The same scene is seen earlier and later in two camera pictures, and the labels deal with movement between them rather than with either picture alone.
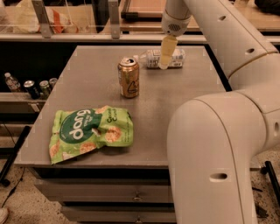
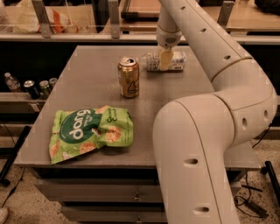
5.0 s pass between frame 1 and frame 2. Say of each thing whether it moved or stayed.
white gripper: moved
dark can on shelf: stayed
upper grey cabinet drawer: stayed
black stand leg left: stayed
